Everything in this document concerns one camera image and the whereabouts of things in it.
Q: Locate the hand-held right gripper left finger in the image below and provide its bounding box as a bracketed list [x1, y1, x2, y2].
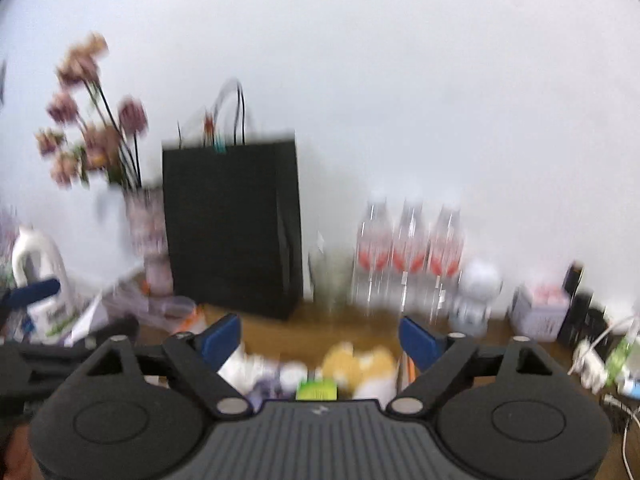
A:
[82, 312, 251, 418]

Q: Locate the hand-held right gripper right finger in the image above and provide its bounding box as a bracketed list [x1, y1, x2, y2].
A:
[387, 316, 563, 417]

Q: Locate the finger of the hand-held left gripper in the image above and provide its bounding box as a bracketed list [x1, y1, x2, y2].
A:
[87, 314, 141, 346]
[0, 279, 62, 314]

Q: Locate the orange cardboard box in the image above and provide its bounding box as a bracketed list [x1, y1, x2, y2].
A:
[140, 305, 422, 406]

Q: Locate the white tissue pack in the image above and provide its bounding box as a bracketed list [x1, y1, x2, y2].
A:
[217, 344, 272, 392]

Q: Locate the yellow white plush toy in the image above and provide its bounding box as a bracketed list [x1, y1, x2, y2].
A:
[320, 342, 399, 404]

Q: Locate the purple cloth pouch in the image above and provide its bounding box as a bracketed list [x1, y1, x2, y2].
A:
[250, 375, 297, 402]

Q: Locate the green tea box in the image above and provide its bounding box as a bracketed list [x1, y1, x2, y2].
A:
[296, 380, 339, 402]

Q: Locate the white detergent jug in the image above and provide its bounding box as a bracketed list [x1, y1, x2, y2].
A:
[11, 225, 84, 346]

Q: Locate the white robot speaker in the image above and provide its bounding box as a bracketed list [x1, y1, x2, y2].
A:
[447, 260, 504, 339]

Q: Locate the clear water bottle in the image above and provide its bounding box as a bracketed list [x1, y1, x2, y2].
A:
[352, 200, 394, 312]
[392, 200, 429, 312]
[427, 200, 466, 322]

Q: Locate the black paper bag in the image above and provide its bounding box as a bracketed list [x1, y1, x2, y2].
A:
[161, 77, 305, 322]

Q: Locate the glass cup with spoon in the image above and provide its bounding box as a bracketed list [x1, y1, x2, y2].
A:
[310, 230, 357, 312]

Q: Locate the floral tin box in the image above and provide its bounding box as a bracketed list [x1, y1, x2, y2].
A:
[510, 282, 571, 344]

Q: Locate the small black device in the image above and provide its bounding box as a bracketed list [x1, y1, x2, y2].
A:
[562, 260, 586, 302]

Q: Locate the white power strip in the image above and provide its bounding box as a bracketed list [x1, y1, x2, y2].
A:
[570, 340, 640, 397]

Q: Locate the small green spray bottle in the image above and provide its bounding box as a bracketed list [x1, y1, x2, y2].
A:
[607, 320, 640, 387]

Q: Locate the purple cable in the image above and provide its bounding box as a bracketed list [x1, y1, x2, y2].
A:
[115, 280, 197, 322]

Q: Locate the white cable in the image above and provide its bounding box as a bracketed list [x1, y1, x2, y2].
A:
[570, 315, 640, 480]

